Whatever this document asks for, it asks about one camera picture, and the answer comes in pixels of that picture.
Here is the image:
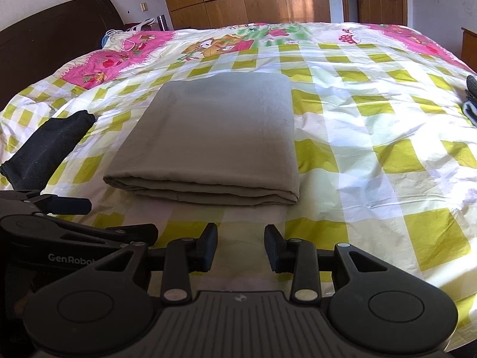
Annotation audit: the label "light grey pants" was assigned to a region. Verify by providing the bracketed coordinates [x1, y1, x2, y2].
[103, 73, 300, 206]

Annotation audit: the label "folded black garment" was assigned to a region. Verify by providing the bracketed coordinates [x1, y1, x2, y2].
[1, 110, 95, 191]

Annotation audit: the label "checkered floral bed quilt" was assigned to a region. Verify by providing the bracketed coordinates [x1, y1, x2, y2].
[1, 23, 476, 349]

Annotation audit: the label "dark wooden headboard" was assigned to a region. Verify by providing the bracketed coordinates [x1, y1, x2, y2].
[0, 0, 124, 107]

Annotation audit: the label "silver cup on nightstand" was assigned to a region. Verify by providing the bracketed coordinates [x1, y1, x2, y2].
[157, 15, 169, 32]

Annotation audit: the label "folded dark grey jeans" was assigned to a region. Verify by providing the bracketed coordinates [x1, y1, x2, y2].
[462, 75, 477, 127]

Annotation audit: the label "wooden side table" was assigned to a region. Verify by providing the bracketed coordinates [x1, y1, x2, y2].
[461, 27, 477, 71]

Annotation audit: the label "white cable on pillow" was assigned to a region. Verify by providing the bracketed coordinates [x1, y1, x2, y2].
[103, 17, 155, 53]

